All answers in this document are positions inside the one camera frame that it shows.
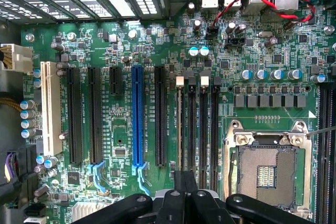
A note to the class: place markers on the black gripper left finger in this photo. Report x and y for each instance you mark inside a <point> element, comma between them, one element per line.
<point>170,208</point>

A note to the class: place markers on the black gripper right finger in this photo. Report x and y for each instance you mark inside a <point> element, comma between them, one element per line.
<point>204,208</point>

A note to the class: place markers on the black RAM slot white latches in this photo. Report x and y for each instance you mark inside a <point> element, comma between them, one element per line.
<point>332,155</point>
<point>204,129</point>
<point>180,81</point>

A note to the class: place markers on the metal CPU socket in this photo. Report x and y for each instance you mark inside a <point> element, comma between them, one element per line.
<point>265,161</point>

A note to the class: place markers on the silver chipset heatsink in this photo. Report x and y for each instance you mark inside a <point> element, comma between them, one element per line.
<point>86,211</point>

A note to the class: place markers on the long black expansion slot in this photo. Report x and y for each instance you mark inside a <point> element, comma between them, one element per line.
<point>95,116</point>
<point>160,116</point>
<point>74,116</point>

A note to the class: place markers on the long blue expansion slot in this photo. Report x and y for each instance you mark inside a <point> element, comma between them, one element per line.
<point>137,116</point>

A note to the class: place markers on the green Dell motherboard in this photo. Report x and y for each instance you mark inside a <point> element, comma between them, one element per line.
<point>118,119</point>

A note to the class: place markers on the short black expansion slot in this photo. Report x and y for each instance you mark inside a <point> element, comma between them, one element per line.
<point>115,81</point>

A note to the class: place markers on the metal socket locking lever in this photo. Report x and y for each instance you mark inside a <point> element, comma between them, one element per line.
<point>323,132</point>

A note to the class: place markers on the white PCI expansion slot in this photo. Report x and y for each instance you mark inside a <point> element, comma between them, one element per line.
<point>51,108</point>

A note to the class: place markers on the white power connector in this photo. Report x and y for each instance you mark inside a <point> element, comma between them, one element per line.
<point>21,58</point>

